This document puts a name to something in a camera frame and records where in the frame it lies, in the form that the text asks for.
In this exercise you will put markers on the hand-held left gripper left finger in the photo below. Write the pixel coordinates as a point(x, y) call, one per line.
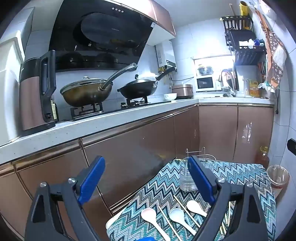
point(92, 180)

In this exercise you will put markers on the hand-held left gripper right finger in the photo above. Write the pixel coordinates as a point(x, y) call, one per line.
point(201, 180)

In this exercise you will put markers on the clear plastic utensil holder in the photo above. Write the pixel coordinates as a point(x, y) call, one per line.
point(185, 180)

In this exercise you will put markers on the wooden chopstick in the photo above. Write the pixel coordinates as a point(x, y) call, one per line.
point(170, 223)
point(223, 228)
point(186, 211)
point(228, 213)

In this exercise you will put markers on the white ceramic spoon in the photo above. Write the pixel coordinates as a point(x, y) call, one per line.
point(148, 214)
point(176, 214)
point(193, 205)

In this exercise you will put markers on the zigzag patterned cloth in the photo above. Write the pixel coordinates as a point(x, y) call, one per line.
point(242, 176)

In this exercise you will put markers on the bronze lower cabinets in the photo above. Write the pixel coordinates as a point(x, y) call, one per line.
point(138, 143)

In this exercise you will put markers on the cooking oil bottle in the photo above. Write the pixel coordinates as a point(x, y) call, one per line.
point(262, 160)

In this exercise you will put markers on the black gas stove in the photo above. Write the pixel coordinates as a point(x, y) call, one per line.
point(111, 109)

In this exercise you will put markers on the trash bin with bag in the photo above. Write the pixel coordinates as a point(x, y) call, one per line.
point(277, 176)

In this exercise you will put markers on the dark sauce bottle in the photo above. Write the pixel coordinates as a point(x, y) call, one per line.
point(54, 111)

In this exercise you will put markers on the brass wok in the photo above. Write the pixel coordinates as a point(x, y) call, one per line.
point(85, 95)

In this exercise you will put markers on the white bowl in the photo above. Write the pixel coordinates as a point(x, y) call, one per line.
point(170, 96)

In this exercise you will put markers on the bronze rice cooker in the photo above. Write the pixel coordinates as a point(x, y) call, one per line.
point(182, 91)

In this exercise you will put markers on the glass wok lid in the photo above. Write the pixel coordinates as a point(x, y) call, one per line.
point(83, 83)

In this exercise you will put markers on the white microwave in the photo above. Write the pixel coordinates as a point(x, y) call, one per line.
point(204, 83)

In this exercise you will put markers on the black wok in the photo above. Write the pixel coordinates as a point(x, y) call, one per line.
point(136, 90)

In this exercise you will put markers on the yellow dish soap bottle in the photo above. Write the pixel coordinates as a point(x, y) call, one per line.
point(254, 90)

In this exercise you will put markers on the steel faucet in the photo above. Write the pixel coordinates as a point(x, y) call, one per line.
point(225, 74)

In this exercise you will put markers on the steel pot with lid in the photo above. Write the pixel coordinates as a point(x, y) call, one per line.
point(204, 70)

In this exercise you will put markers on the black wok lid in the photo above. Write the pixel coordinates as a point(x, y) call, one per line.
point(141, 81)

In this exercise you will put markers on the white water heater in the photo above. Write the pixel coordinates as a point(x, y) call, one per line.
point(166, 54)

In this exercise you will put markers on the brown patterned hanging cloth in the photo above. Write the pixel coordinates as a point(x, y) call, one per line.
point(275, 60)

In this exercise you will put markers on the black range hood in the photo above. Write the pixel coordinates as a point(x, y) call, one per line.
point(104, 34)

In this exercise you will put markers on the bronze upper cabinet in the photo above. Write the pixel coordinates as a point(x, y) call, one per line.
point(161, 16)

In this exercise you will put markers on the yellow canister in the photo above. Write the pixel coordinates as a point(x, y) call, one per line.
point(243, 8)

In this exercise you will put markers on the black wall rack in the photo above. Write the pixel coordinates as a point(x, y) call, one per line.
point(247, 53)

